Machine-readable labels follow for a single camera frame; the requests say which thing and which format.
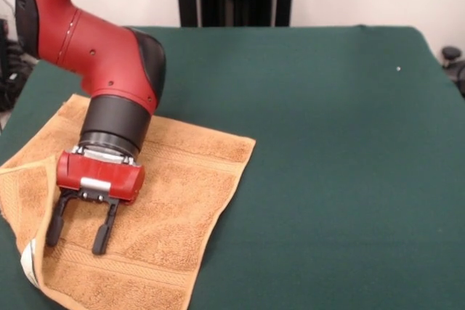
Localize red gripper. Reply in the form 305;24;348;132
45;150;146;256

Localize tan terry towel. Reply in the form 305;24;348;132
0;93;256;310

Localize dark grey stand base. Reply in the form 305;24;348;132
440;45;465;99
0;17;39;113

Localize dark green table cloth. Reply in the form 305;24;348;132
0;25;465;310

